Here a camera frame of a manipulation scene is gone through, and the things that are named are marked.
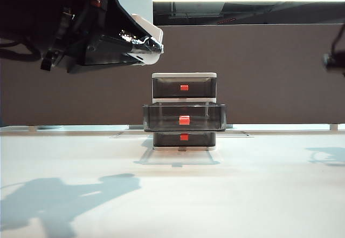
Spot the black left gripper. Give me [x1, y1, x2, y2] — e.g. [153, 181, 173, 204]
[39, 0, 165, 74]

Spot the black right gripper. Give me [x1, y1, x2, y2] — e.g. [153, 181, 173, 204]
[322, 51, 345, 77]

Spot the white earphone charging case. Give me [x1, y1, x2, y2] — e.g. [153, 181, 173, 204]
[125, 13, 164, 66]

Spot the smoky drawer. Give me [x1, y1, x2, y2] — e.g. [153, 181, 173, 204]
[153, 131, 216, 148]
[142, 103, 227, 134]
[152, 77, 217, 99]

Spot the smoky drawer under cabinet lid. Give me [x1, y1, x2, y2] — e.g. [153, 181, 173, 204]
[152, 77, 217, 99]

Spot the three-drawer plastic storage cabinet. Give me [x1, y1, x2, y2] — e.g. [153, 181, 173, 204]
[151, 72, 218, 152]

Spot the smoky drawer at cabinet base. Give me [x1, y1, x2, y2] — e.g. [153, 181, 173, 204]
[153, 131, 216, 148]

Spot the brown desk partition panel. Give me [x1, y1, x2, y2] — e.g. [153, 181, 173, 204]
[0, 23, 345, 127]

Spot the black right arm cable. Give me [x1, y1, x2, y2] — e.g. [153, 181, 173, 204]
[330, 24, 345, 57]

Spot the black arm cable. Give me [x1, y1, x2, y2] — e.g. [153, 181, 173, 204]
[330, 24, 345, 57]
[0, 36, 42, 63]

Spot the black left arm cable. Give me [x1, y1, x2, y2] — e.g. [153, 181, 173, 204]
[0, 36, 42, 63]

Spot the silver partition base rail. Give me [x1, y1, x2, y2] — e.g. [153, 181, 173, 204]
[26, 123, 345, 134]

